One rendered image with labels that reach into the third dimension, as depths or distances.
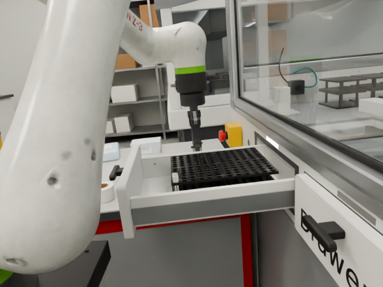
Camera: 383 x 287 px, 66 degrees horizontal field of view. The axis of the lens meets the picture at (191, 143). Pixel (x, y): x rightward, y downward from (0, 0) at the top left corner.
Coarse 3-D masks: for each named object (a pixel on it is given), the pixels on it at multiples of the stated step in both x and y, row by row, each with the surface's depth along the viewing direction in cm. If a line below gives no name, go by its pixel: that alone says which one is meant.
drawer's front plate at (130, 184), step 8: (136, 152) 73; (128, 160) 68; (136, 160) 71; (128, 168) 62; (136, 168) 69; (128, 176) 58; (136, 176) 68; (120, 184) 54; (128, 184) 57; (136, 184) 66; (120, 192) 53; (128, 192) 56; (136, 192) 65; (120, 200) 54; (128, 200) 55; (120, 208) 54; (128, 208) 54; (128, 216) 55; (128, 224) 55; (128, 232) 55
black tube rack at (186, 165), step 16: (192, 160) 72; (208, 160) 71; (224, 160) 70; (240, 160) 69; (256, 160) 68; (192, 176) 62; (208, 176) 61; (224, 176) 61; (240, 176) 60; (256, 176) 61
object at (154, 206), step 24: (264, 144) 81; (144, 168) 80; (168, 168) 80; (288, 168) 64; (144, 192) 72; (168, 192) 57; (192, 192) 56; (216, 192) 57; (240, 192) 57; (264, 192) 58; (288, 192) 58; (144, 216) 57; (168, 216) 57; (192, 216) 57; (216, 216) 58
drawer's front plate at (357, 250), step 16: (304, 176) 50; (304, 192) 49; (320, 192) 44; (304, 208) 49; (320, 208) 44; (336, 208) 39; (352, 224) 36; (368, 224) 35; (336, 240) 40; (352, 240) 36; (368, 240) 33; (320, 256) 45; (352, 256) 36; (368, 256) 33; (336, 272) 41; (368, 272) 34
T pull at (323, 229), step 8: (304, 216) 41; (304, 224) 41; (312, 224) 39; (320, 224) 39; (328, 224) 39; (336, 224) 39; (312, 232) 39; (320, 232) 37; (328, 232) 37; (336, 232) 37; (344, 232) 37; (320, 240) 37; (328, 240) 36; (328, 248) 35; (336, 248) 35
